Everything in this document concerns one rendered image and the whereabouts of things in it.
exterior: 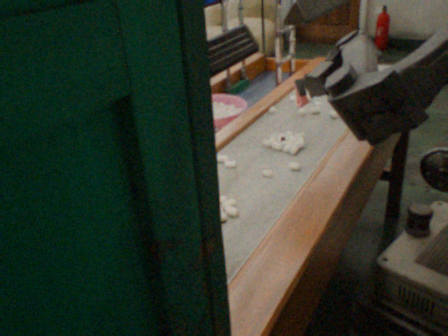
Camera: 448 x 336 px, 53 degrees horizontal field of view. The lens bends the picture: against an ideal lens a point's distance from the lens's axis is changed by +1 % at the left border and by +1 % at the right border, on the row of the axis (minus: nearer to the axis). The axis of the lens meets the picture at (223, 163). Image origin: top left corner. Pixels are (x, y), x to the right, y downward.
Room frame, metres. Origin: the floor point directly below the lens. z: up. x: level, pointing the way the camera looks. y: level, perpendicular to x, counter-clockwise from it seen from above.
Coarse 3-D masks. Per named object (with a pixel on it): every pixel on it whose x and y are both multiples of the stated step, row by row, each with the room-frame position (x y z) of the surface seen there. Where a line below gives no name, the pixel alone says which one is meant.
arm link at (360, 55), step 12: (360, 36) 0.91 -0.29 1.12; (348, 48) 0.90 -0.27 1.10; (360, 48) 0.84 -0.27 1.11; (372, 48) 0.88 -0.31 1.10; (348, 60) 0.82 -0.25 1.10; (360, 60) 0.75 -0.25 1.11; (372, 60) 0.77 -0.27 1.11; (336, 72) 0.64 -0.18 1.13; (348, 72) 0.59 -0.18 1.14; (360, 72) 0.67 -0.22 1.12; (372, 72) 0.69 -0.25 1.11; (336, 84) 0.59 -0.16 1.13; (348, 84) 0.58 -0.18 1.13; (372, 144) 0.57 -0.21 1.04
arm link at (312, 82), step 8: (352, 32) 0.97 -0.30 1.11; (344, 40) 0.96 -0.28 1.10; (336, 48) 0.98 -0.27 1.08; (336, 56) 0.96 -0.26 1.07; (320, 64) 0.98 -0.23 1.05; (328, 64) 0.97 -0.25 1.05; (336, 64) 0.95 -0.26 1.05; (312, 72) 0.96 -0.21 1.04; (320, 72) 0.95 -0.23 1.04; (328, 72) 0.94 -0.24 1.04; (304, 80) 0.97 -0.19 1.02; (312, 80) 0.95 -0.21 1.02; (320, 80) 0.93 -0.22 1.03; (312, 88) 0.96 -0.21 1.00; (320, 88) 0.94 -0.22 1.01; (320, 96) 0.95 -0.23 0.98
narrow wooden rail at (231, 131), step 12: (324, 60) 2.08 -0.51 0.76; (300, 72) 1.90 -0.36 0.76; (288, 84) 1.75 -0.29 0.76; (276, 96) 1.61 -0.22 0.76; (252, 108) 1.50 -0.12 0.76; (264, 108) 1.50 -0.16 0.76; (240, 120) 1.40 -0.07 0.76; (252, 120) 1.41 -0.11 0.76; (228, 132) 1.30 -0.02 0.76; (240, 132) 1.33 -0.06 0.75; (216, 144) 1.22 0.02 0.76
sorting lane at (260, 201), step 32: (288, 96) 1.67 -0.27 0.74; (256, 128) 1.38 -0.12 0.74; (288, 128) 1.35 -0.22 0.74; (320, 128) 1.33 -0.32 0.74; (256, 160) 1.14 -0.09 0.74; (288, 160) 1.12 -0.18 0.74; (320, 160) 1.11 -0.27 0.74; (224, 192) 0.97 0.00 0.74; (256, 192) 0.96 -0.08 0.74; (288, 192) 0.95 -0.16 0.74; (224, 224) 0.83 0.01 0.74; (256, 224) 0.82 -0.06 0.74
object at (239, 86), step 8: (224, 0) 1.90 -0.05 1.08; (240, 0) 2.02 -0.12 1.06; (224, 8) 1.90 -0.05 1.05; (240, 8) 2.02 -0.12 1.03; (224, 16) 1.90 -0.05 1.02; (240, 16) 2.02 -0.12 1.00; (224, 24) 1.90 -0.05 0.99; (240, 24) 2.01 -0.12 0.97; (240, 80) 2.02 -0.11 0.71; (248, 80) 2.04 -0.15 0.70; (232, 88) 1.91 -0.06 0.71; (240, 88) 1.97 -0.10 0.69
